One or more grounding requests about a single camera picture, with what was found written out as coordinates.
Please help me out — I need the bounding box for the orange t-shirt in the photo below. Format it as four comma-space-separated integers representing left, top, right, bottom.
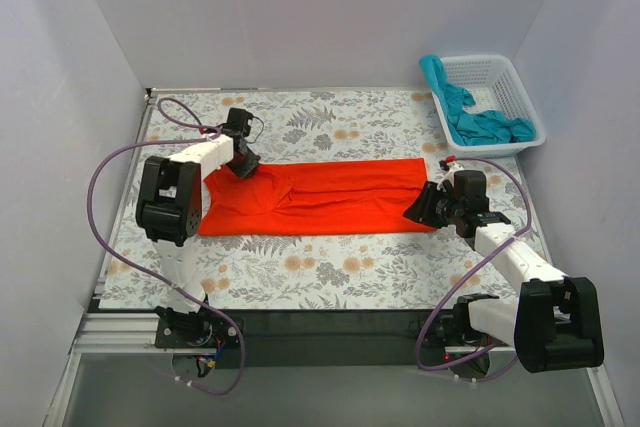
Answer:
199, 158, 434, 236

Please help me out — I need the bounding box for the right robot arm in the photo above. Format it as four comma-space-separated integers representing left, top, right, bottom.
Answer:
404, 159, 605, 373

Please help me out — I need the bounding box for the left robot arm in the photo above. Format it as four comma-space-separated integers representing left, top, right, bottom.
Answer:
136, 108, 260, 347

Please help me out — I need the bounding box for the floral table mat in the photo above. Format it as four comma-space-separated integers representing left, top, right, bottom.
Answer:
99, 89, 561, 311

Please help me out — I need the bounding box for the teal t-shirt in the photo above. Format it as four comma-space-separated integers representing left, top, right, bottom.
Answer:
419, 54, 538, 147

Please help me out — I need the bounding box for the white plastic basket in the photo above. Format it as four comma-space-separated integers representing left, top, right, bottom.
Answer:
420, 54, 547, 161

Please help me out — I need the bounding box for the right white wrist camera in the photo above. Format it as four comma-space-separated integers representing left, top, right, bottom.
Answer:
438, 156, 464, 190

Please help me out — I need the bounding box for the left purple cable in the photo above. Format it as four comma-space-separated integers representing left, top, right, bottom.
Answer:
86, 97, 246, 397

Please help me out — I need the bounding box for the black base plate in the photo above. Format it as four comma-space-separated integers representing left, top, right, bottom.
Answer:
154, 309, 431, 369

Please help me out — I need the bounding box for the aluminium frame rail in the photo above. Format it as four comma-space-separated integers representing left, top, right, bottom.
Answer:
69, 310, 601, 354

